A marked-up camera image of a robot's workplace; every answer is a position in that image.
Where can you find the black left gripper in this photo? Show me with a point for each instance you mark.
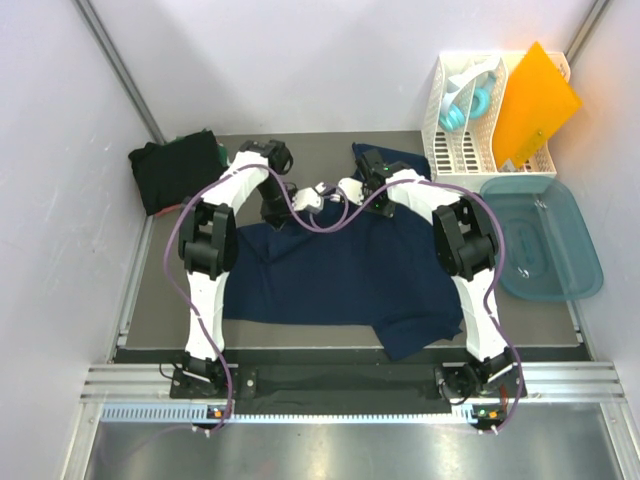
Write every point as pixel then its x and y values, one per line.
pixel 276 217

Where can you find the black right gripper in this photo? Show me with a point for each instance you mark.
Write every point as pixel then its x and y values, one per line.
pixel 388 211

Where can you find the navy blue t shirt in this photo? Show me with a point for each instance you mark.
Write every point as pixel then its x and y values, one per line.
pixel 377 271

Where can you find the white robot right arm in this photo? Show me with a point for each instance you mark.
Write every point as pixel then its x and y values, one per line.
pixel 469 247

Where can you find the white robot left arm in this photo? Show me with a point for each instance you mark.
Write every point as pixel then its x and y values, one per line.
pixel 208 244

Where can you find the folded green t shirt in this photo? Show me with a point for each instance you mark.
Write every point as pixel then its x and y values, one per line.
pixel 223 156

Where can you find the folded red t shirt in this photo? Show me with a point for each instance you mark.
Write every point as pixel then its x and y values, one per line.
pixel 167 210

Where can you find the folded black t shirt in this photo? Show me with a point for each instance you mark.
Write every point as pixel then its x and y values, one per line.
pixel 167 174

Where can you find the teal headphones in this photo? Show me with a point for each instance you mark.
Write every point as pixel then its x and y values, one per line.
pixel 467 95

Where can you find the white slotted file organizer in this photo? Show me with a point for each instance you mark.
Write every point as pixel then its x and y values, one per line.
pixel 464 157

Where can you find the orange plastic folder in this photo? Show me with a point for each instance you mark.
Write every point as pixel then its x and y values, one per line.
pixel 538 100

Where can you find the translucent teal plastic bin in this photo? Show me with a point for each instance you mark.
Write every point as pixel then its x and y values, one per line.
pixel 550 256

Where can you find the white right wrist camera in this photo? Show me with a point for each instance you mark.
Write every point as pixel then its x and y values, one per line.
pixel 348 189

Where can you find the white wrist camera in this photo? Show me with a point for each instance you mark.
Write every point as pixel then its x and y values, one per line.
pixel 310 199
pixel 348 189

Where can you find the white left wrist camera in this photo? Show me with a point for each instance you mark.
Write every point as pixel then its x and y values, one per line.
pixel 310 199

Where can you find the left aluminium corner post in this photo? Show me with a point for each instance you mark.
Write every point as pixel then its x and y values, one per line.
pixel 99 32

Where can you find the aluminium corner post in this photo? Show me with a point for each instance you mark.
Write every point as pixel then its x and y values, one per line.
pixel 586 28
pixel 99 32

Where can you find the right aluminium corner post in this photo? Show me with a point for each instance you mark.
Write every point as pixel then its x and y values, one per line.
pixel 586 28

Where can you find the aluminium frame rail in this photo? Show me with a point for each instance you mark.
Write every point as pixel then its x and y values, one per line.
pixel 352 422

